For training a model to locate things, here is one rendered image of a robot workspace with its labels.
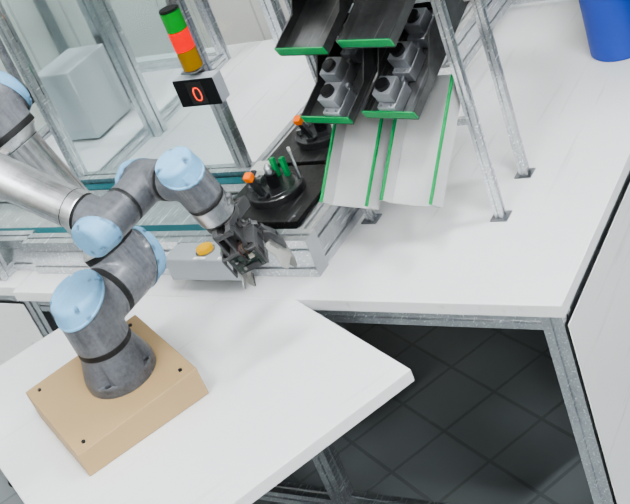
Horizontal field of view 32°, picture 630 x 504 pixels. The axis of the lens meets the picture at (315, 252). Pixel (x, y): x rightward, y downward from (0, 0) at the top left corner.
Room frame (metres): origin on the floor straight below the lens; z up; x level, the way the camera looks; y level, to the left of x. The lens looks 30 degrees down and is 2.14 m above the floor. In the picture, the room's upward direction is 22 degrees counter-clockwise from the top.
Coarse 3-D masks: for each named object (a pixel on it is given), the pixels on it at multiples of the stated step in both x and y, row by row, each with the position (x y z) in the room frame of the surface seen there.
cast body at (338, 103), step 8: (328, 88) 2.09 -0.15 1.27; (336, 88) 2.09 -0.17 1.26; (344, 88) 2.10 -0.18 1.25; (352, 88) 2.14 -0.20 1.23; (320, 96) 2.10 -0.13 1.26; (328, 96) 2.08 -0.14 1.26; (336, 96) 2.08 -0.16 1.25; (344, 96) 2.09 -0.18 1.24; (352, 96) 2.11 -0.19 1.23; (328, 104) 2.09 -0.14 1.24; (336, 104) 2.07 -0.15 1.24; (344, 104) 2.09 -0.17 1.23; (328, 112) 2.09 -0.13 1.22; (336, 112) 2.07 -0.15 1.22; (344, 112) 2.08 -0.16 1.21
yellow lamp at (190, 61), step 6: (192, 48) 2.53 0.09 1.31; (180, 54) 2.53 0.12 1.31; (186, 54) 2.52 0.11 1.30; (192, 54) 2.53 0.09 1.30; (198, 54) 2.54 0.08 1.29; (180, 60) 2.54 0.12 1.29; (186, 60) 2.52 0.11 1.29; (192, 60) 2.52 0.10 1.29; (198, 60) 2.53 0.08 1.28; (186, 66) 2.53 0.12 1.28; (192, 66) 2.52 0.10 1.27; (198, 66) 2.53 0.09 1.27
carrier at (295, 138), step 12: (300, 132) 2.55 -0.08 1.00; (312, 132) 2.54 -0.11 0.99; (324, 132) 2.51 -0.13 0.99; (288, 144) 2.57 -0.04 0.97; (300, 144) 2.51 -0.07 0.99; (312, 144) 2.48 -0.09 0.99; (324, 144) 2.47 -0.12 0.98; (276, 156) 2.53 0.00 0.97; (288, 156) 2.50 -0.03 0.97; (300, 156) 2.48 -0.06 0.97; (312, 156) 2.45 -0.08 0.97; (324, 156) 2.42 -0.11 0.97
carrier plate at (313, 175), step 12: (300, 168) 2.41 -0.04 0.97; (312, 168) 2.39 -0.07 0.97; (324, 168) 2.36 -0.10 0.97; (312, 180) 2.33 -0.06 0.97; (240, 192) 2.41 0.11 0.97; (312, 192) 2.27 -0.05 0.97; (288, 204) 2.26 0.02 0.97; (300, 204) 2.24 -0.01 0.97; (312, 204) 2.23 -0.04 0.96; (252, 216) 2.27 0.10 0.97; (264, 216) 2.25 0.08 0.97; (276, 216) 2.23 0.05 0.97; (288, 216) 2.21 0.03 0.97; (300, 216) 2.18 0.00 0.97; (276, 228) 2.21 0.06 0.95
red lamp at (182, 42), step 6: (186, 30) 2.53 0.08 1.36; (174, 36) 2.53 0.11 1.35; (180, 36) 2.52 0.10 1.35; (186, 36) 2.53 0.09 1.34; (174, 42) 2.53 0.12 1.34; (180, 42) 2.52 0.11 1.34; (186, 42) 2.52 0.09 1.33; (192, 42) 2.54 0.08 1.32; (174, 48) 2.54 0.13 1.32; (180, 48) 2.53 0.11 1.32; (186, 48) 2.52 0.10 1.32
